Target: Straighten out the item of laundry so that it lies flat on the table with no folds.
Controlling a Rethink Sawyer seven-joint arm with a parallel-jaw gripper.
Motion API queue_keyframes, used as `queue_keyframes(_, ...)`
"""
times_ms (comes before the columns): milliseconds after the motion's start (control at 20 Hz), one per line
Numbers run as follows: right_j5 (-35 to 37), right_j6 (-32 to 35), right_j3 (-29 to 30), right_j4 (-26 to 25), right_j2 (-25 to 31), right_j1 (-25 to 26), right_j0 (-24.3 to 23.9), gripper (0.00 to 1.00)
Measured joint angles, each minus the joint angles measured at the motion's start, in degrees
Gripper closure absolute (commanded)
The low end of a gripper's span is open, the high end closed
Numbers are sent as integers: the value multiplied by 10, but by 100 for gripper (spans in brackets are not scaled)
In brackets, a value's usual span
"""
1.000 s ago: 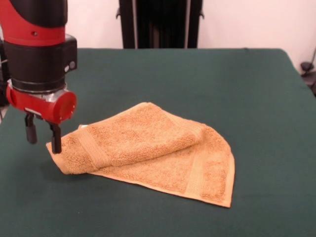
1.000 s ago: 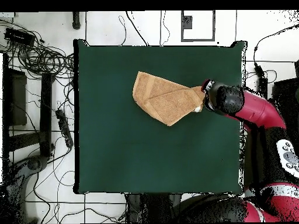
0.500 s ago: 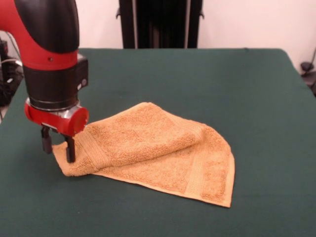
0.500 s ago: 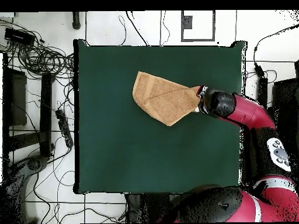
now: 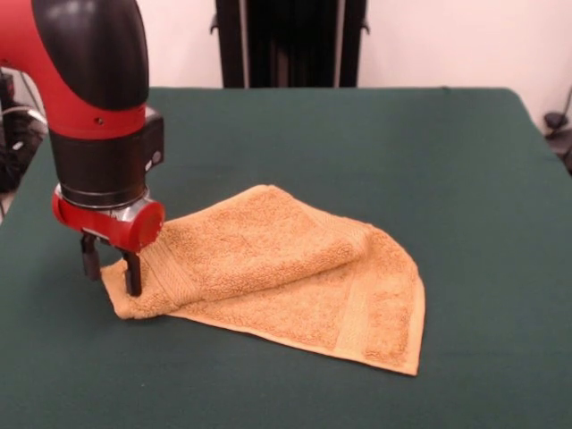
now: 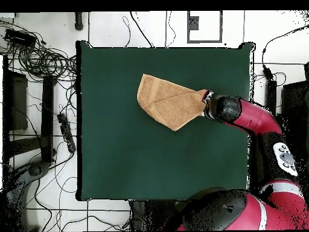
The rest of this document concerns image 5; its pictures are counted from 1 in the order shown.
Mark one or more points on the small black power adapter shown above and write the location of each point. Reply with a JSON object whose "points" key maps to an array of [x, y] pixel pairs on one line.
{"points": [[554, 120]]}

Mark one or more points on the black power strip red switch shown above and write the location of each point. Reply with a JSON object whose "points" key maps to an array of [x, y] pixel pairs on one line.
{"points": [[6, 85]]}

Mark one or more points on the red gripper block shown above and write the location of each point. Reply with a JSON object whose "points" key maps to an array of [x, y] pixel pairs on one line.
{"points": [[111, 228]]}

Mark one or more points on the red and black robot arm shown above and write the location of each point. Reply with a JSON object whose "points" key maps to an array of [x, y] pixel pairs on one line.
{"points": [[89, 89]]}

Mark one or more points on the orange terry towel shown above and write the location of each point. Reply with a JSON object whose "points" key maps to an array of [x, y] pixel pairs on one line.
{"points": [[268, 254]]}

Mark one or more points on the dark green table cloth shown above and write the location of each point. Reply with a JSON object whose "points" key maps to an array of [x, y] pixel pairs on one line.
{"points": [[313, 402]]}

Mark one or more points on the black robot pedestal stand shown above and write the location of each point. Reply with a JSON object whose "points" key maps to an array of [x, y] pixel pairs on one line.
{"points": [[290, 44]]}

